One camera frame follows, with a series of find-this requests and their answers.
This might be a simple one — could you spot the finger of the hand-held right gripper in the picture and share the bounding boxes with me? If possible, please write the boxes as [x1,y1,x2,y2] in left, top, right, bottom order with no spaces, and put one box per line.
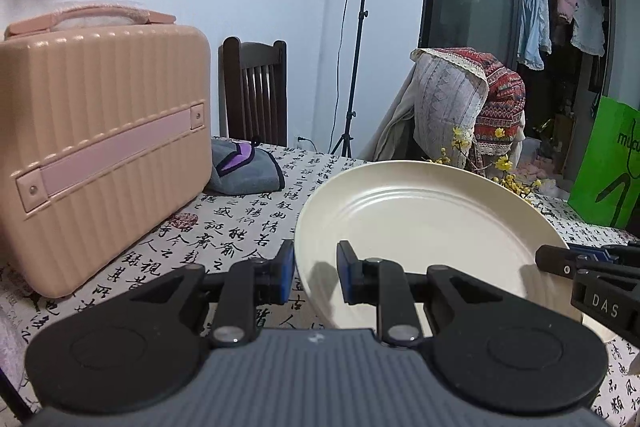
[570,243,640,264]
[535,245,640,279]

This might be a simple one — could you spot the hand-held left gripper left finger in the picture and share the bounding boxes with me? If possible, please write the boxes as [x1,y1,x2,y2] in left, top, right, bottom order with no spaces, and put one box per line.
[125,239,295,349]

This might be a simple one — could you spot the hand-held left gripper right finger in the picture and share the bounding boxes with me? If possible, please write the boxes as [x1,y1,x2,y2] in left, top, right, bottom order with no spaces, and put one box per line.
[336,241,511,349]

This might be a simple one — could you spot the cream plate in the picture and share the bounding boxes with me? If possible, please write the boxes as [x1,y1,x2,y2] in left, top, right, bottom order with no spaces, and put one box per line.
[294,161,583,344]
[580,314,621,348]

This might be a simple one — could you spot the green paper bag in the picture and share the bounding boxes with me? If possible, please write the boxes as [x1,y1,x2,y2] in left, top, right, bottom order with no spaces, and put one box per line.
[567,96,640,230]

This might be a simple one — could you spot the grey and purple pouch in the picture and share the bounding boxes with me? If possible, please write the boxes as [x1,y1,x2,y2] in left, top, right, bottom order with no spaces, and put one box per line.
[202,137,286,196]

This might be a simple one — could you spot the yellow flower branches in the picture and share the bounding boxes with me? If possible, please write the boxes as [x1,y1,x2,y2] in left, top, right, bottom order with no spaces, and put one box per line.
[425,124,543,208]

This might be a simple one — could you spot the dark wooden chair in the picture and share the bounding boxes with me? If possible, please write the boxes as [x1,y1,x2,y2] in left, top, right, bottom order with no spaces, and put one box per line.
[220,37,288,148]

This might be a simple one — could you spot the white hanging garment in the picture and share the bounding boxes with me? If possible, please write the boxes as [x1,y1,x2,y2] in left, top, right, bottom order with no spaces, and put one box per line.
[570,0,608,58]

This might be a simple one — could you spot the pink ribbed suitcase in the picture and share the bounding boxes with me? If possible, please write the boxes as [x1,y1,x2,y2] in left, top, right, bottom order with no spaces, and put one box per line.
[0,4,212,299]

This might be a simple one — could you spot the light blue hanging shirt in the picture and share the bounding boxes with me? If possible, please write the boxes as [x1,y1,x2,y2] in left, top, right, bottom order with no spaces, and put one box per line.
[517,0,553,72]

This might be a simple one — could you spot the dark framed glass door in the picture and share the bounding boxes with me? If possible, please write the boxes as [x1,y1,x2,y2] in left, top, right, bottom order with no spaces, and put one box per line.
[420,0,640,188]

